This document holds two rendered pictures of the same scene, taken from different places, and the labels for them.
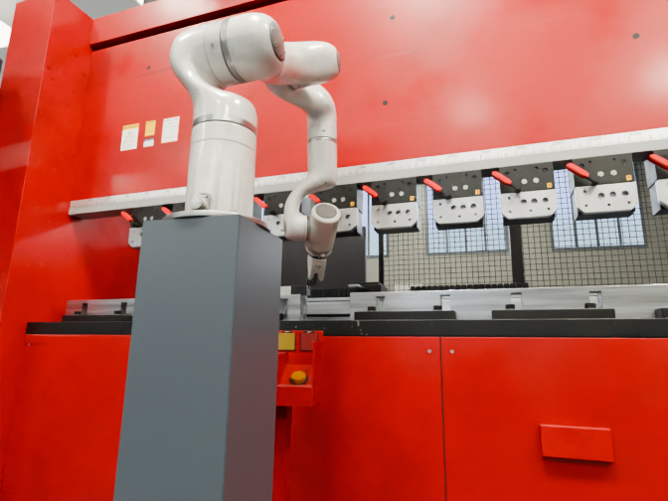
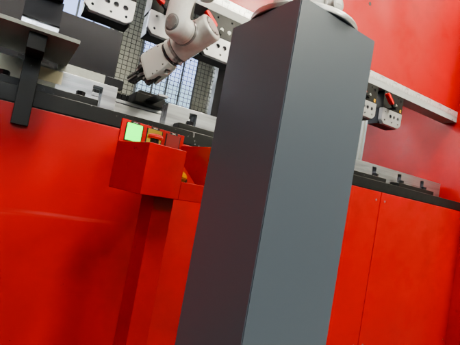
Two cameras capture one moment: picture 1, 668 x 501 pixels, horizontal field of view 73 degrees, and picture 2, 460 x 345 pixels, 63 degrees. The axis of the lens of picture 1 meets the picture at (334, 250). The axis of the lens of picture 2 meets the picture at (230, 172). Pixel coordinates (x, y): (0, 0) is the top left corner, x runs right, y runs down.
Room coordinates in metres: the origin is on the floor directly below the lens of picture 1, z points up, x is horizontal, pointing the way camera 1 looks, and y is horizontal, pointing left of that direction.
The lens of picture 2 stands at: (0.43, 0.76, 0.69)
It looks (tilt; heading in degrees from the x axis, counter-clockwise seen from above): 3 degrees up; 310
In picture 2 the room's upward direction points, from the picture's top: 10 degrees clockwise
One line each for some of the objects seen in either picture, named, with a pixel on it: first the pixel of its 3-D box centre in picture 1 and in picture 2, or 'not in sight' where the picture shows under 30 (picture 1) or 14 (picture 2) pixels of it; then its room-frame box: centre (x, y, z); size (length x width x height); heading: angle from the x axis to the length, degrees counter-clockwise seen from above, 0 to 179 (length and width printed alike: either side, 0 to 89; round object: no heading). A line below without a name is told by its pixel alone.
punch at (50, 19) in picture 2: not in sight; (42, 13); (1.62, 0.34, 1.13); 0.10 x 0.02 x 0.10; 70
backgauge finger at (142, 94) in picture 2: (363, 287); (152, 98); (1.62, -0.11, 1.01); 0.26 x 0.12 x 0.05; 160
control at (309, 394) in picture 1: (279, 365); (164, 161); (1.18, 0.13, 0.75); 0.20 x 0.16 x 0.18; 84
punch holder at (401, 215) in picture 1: (396, 206); (217, 40); (1.42, -0.20, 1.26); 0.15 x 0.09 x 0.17; 70
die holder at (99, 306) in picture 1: (118, 311); not in sight; (1.80, 0.86, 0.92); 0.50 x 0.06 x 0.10; 70
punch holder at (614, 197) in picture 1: (601, 188); not in sight; (1.22, -0.77, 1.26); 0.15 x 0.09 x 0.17; 70
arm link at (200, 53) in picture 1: (214, 83); not in sight; (0.80, 0.24, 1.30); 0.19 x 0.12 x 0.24; 70
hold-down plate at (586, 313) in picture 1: (550, 315); not in sight; (1.23, -0.59, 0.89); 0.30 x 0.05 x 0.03; 70
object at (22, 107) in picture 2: not in sight; (28, 82); (1.44, 0.40, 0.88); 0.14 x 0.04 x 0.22; 160
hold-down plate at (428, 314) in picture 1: (404, 316); (213, 137); (1.36, -0.21, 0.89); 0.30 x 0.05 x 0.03; 70
